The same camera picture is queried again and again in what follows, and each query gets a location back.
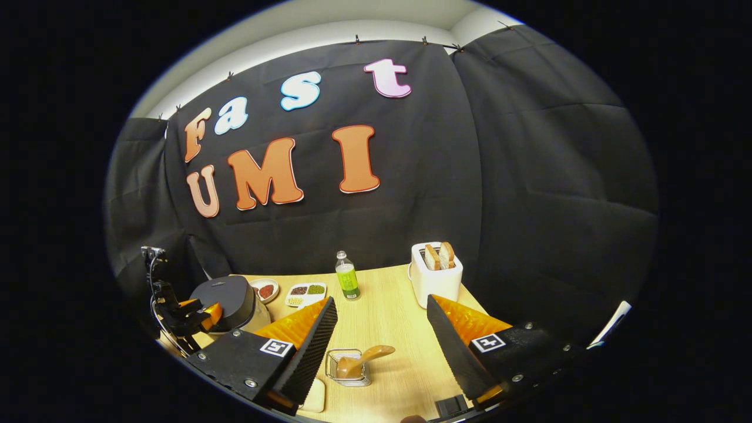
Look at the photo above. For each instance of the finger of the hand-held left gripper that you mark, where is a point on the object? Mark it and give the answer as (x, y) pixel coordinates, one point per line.
(212, 315)
(189, 303)

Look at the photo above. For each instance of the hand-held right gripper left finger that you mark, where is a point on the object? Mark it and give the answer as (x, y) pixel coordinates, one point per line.
(308, 358)

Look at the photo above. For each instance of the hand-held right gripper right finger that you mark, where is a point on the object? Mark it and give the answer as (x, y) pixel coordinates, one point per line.
(452, 358)

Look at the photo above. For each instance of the dark grey rice cooker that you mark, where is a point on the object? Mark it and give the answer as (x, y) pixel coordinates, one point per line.
(232, 299)

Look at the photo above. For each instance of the wooden spoon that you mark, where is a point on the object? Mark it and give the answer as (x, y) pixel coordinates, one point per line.
(364, 357)

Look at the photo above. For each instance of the black table edge clamp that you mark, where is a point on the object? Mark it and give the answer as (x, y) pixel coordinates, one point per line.
(451, 406)

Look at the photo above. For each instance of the small round red bean dish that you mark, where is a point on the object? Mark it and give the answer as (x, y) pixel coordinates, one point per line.
(265, 290)

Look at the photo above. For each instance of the white divided bean dish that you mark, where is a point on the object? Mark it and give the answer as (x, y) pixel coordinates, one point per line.
(305, 294)

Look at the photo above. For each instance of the white toaster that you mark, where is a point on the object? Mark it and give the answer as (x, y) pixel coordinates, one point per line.
(435, 288)

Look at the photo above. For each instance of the green label drink bottle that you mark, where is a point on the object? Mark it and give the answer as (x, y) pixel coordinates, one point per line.
(348, 282)

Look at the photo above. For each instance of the white board edge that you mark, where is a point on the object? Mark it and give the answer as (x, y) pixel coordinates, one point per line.
(611, 323)

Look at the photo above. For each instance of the black backdrop cloth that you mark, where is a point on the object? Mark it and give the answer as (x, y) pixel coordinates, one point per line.
(499, 176)

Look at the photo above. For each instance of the row of backdrop clips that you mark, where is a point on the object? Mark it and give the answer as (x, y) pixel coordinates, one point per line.
(356, 39)

